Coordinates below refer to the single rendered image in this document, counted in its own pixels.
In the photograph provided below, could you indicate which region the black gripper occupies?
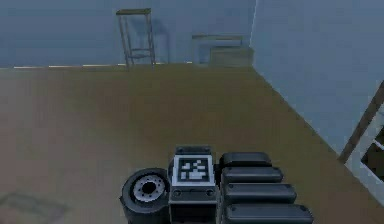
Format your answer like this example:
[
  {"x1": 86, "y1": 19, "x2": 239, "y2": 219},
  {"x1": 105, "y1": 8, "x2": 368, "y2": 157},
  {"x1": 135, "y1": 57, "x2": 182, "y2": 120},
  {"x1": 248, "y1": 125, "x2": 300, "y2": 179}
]
[{"x1": 119, "y1": 167, "x2": 172, "y2": 224}]

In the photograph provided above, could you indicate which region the white room door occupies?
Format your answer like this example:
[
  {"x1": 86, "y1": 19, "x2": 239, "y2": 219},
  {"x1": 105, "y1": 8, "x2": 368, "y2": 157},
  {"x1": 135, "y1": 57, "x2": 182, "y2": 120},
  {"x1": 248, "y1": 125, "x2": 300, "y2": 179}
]
[{"x1": 337, "y1": 79, "x2": 384, "y2": 207}]

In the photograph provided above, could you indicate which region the tall olive-top stool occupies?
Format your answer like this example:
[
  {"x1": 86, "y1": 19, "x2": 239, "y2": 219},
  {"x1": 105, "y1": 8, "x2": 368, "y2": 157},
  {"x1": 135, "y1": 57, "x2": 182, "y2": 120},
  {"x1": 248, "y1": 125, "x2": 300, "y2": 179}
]
[{"x1": 115, "y1": 8, "x2": 157, "y2": 70}]

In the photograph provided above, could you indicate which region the low olive side table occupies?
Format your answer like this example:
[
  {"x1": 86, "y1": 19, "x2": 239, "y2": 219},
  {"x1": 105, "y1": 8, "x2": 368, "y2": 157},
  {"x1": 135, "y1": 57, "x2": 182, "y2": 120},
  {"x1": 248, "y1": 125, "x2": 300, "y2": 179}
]
[{"x1": 191, "y1": 33, "x2": 255, "y2": 68}]

